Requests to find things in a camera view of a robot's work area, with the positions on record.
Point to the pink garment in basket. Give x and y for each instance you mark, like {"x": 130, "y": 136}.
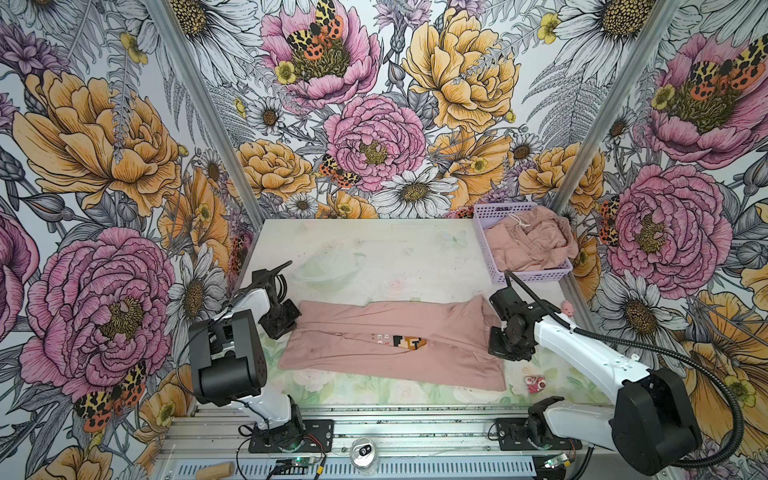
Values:
{"x": 532, "y": 240}

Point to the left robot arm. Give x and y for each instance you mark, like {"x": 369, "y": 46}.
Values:
{"x": 228, "y": 364}

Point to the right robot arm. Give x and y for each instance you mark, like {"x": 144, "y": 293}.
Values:
{"x": 650, "y": 422}

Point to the aluminium frame rail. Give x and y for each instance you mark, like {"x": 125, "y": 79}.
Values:
{"x": 441, "y": 430}

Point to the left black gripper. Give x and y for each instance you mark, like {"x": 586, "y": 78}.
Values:
{"x": 294, "y": 314}

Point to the lavender plastic laundry basket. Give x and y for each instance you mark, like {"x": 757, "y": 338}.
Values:
{"x": 487, "y": 215}

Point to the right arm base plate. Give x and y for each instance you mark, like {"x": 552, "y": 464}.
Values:
{"x": 516, "y": 433}

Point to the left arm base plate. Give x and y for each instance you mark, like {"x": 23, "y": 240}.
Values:
{"x": 317, "y": 437}

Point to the wooden block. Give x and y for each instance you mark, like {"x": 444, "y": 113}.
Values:
{"x": 216, "y": 472}

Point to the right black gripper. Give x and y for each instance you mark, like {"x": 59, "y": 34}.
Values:
{"x": 495, "y": 348}

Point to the pink printed t-shirt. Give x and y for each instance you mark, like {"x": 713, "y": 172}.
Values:
{"x": 437, "y": 343}

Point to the small pink red toy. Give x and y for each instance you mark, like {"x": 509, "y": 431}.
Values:
{"x": 535, "y": 384}

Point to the small pink pig toy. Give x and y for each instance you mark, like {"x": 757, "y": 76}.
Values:
{"x": 568, "y": 309}

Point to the silver drink can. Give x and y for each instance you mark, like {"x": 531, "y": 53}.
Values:
{"x": 364, "y": 456}

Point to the white perforated cable duct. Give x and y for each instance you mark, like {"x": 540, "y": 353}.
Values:
{"x": 511, "y": 467}

